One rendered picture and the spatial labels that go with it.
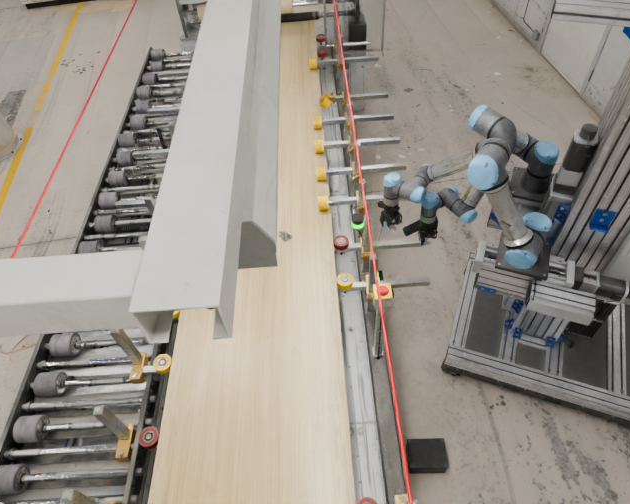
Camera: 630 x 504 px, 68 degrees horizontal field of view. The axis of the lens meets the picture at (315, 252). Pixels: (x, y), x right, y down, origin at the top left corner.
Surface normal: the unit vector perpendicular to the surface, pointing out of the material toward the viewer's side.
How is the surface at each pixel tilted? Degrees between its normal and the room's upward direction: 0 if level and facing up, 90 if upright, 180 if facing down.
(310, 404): 0
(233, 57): 0
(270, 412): 0
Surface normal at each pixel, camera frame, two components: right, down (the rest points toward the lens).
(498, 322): -0.06, -0.64
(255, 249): 0.04, 0.77
